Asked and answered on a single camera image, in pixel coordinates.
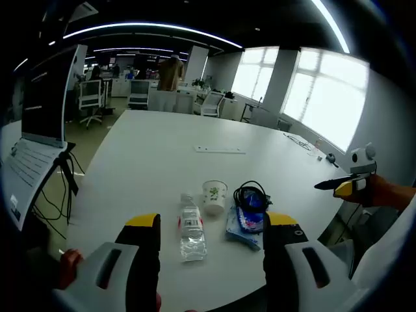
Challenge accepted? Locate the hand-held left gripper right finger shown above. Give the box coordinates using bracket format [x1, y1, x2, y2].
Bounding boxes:
[262, 211, 369, 312]

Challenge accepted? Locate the white desk partition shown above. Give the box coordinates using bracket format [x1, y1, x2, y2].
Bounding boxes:
[148, 89, 198, 114]

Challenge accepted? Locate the black laptop stand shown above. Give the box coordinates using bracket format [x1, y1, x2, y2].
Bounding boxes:
[32, 142, 86, 240]

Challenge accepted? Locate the straight ceiling light strip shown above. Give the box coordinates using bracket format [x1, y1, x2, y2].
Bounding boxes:
[311, 0, 351, 55]

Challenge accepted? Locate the person's left hand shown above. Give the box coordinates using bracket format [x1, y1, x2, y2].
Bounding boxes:
[58, 248, 85, 291]

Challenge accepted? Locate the thin black table cable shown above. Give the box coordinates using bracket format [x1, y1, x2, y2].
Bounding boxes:
[283, 132, 313, 151]

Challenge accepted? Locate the large pale blue packet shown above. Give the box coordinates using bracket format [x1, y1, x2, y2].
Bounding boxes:
[224, 204, 265, 252]

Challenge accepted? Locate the grey mesh chair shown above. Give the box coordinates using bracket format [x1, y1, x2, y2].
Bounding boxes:
[324, 239, 358, 281]

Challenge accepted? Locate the person's right hand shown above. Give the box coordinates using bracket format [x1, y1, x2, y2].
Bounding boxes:
[356, 173, 393, 208]

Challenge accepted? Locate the white strip table cover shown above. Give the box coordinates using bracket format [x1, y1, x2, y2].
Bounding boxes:
[194, 145, 247, 155]

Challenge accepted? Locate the curved ceiling light strip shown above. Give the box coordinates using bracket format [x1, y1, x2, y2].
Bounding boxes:
[63, 21, 244, 49]

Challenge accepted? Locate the white office chair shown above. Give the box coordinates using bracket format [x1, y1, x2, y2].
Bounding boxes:
[128, 80, 150, 110]
[200, 91, 226, 117]
[77, 80, 105, 130]

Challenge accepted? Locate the silver laptop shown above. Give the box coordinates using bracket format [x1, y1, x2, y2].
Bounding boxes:
[0, 45, 81, 231]

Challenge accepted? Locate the ceiling air vent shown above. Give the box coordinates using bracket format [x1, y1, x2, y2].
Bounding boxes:
[70, 1, 99, 23]

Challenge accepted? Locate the wide bright window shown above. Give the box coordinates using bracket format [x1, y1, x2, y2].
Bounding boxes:
[281, 48, 371, 153]

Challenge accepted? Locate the white round table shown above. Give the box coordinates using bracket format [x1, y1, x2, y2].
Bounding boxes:
[66, 109, 354, 306]

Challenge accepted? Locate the clear plastic water bottle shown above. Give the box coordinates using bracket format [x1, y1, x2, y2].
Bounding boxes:
[177, 192, 208, 263]

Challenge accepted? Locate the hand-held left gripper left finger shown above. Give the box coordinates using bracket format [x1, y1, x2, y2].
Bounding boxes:
[51, 213, 162, 312]

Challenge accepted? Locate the narrow bright window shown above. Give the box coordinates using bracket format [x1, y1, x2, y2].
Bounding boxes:
[231, 47, 280, 101]

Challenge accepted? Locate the white paper cup leaf print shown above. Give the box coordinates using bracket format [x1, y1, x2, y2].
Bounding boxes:
[201, 180, 228, 217]

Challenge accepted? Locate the person's white shirt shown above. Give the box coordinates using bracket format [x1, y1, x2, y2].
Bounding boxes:
[349, 194, 416, 293]

